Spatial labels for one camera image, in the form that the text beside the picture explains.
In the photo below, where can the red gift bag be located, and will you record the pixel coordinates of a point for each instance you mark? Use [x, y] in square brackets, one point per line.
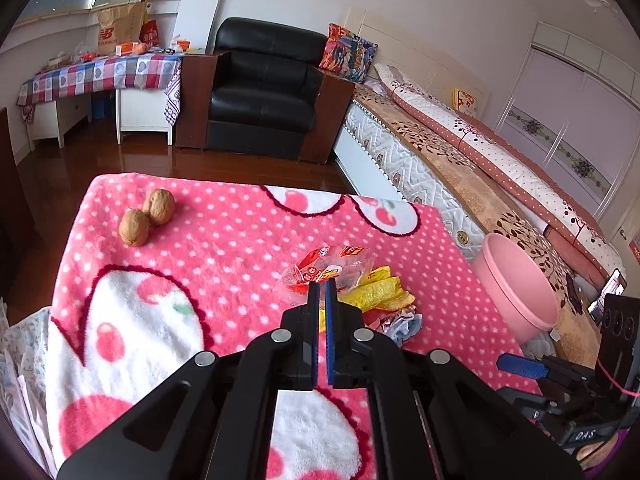
[150, 32]

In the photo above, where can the pink plastic basin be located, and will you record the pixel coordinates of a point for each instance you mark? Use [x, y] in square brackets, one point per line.
[515, 285]

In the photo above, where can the yellow cushion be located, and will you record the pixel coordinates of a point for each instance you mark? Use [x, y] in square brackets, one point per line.
[465, 102]

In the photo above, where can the checkered tablecloth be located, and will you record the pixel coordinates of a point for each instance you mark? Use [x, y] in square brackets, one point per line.
[100, 72]

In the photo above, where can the cream bed headboard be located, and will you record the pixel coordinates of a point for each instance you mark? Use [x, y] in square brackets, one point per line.
[425, 45]

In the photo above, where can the brown walnut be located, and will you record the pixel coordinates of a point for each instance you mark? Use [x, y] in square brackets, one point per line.
[159, 206]
[134, 227]

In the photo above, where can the crumpled blue white paper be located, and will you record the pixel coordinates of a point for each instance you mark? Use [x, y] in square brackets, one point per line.
[402, 326]

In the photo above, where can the white wardrobe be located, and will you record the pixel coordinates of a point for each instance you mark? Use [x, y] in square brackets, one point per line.
[565, 125]

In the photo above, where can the pink polka dot blanket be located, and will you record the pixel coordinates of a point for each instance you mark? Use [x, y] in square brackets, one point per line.
[225, 250]

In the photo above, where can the black leather armchair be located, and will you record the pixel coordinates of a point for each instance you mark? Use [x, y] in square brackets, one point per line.
[265, 90]

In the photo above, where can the orange box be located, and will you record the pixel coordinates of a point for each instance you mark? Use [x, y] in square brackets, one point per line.
[125, 49]

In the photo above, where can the yellow snack wrapper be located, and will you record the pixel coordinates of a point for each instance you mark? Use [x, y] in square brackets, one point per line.
[377, 291]

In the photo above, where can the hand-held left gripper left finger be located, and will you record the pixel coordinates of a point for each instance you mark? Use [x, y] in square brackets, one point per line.
[315, 340]

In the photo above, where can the black leather sofa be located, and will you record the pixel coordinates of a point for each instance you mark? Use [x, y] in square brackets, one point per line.
[12, 200]

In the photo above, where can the white quilted mattress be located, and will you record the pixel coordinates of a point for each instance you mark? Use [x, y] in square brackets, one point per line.
[400, 170]

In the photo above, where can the brown floral bedsheet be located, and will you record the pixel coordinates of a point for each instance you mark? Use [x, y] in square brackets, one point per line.
[465, 180]

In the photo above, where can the brown paper bag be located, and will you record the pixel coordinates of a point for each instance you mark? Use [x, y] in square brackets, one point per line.
[120, 25]

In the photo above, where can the clear red printed snack wrapper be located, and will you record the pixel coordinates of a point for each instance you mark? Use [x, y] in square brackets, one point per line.
[332, 266]

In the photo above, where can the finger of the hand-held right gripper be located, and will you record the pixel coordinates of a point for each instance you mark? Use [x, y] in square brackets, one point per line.
[525, 400]
[520, 365]

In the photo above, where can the white desk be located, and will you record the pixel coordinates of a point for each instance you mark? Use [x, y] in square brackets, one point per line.
[140, 110]

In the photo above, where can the colourful printed cushion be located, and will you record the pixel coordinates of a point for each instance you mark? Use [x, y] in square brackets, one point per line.
[347, 55]

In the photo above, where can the rolled floral quilt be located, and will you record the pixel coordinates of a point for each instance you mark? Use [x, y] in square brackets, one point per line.
[490, 150]

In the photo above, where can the pale floral cloth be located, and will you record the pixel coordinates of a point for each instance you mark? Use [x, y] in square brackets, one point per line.
[20, 385]

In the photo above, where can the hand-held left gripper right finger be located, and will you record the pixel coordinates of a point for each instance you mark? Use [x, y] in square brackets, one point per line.
[331, 340]

